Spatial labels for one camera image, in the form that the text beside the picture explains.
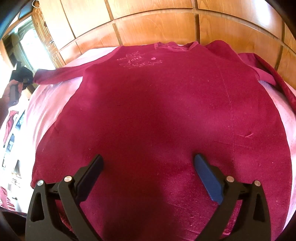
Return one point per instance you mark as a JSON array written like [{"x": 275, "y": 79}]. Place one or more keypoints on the wooden framed window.
[{"x": 23, "y": 44}]

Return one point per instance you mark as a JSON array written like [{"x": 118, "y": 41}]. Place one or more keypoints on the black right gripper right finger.
[{"x": 242, "y": 212}]

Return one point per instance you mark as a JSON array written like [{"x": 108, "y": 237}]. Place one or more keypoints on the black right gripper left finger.
[{"x": 54, "y": 211}]

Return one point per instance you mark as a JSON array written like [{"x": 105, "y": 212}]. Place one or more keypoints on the red cloth on floor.
[{"x": 9, "y": 124}]

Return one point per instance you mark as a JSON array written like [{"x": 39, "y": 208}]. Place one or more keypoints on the dark printed paper items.
[{"x": 8, "y": 146}]

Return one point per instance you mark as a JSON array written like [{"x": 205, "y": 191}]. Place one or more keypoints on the person's left hand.
[{"x": 12, "y": 93}]

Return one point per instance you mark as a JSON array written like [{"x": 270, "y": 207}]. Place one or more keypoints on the wooden panelled headboard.
[{"x": 70, "y": 28}]

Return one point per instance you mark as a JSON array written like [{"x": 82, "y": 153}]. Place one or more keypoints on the dark red velvet garment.
[{"x": 161, "y": 129}]

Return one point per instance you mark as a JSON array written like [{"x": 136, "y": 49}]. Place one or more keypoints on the pink bed sheet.
[{"x": 44, "y": 108}]

